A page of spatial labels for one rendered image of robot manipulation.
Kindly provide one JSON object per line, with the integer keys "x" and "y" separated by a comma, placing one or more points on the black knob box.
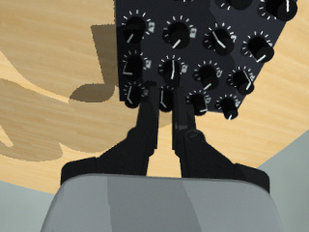
{"x": 186, "y": 43}

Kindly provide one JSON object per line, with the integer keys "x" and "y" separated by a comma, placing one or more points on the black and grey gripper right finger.
{"x": 198, "y": 159}

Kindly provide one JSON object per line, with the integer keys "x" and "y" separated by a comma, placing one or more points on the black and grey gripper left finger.
{"x": 130, "y": 156}

